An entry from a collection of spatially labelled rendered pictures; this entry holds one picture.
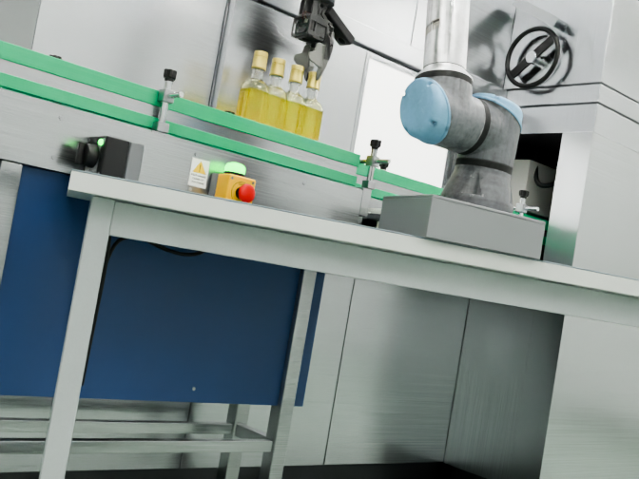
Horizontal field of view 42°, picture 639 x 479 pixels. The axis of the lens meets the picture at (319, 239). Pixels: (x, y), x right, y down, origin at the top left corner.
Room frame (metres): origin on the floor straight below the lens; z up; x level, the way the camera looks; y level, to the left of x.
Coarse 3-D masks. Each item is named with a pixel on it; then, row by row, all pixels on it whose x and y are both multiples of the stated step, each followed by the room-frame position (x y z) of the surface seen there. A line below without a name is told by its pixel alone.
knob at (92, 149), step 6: (78, 144) 1.52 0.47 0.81; (84, 144) 1.52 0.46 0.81; (90, 144) 1.52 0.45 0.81; (96, 144) 1.53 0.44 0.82; (78, 150) 1.51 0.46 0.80; (84, 150) 1.52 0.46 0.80; (90, 150) 1.51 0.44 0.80; (96, 150) 1.52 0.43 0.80; (78, 156) 1.51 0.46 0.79; (84, 156) 1.52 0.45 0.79; (90, 156) 1.51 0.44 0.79; (96, 156) 1.52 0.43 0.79; (78, 162) 1.52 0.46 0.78; (84, 162) 1.52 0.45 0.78; (90, 162) 1.52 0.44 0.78; (96, 162) 1.52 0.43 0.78
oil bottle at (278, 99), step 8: (272, 88) 2.00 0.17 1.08; (280, 88) 2.01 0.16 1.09; (272, 96) 1.99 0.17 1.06; (280, 96) 2.01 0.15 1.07; (272, 104) 1.99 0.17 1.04; (280, 104) 2.01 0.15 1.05; (272, 112) 2.00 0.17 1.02; (280, 112) 2.01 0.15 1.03; (264, 120) 1.99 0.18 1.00; (272, 120) 2.00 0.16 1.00; (280, 120) 2.01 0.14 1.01; (280, 128) 2.02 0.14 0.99
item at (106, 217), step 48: (96, 240) 1.41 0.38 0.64; (144, 240) 1.44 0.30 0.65; (192, 240) 1.47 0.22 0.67; (240, 240) 1.49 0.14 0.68; (288, 240) 1.52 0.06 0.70; (96, 288) 1.42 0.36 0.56; (432, 288) 1.61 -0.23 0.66; (480, 288) 1.64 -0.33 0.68; (528, 288) 1.67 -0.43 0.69; (576, 288) 1.71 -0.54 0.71; (48, 432) 1.41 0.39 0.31
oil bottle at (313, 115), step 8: (312, 104) 2.07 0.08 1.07; (320, 104) 2.09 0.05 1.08; (304, 112) 2.07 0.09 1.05; (312, 112) 2.07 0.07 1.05; (320, 112) 2.09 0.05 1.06; (304, 120) 2.06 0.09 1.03; (312, 120) 2.07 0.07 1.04; (320, 120) 2.09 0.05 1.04; (304, 128) 2.06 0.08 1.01; (312, 128) 2.08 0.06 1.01; (304, 136) 2.07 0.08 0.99; (312, 136) 2.08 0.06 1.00
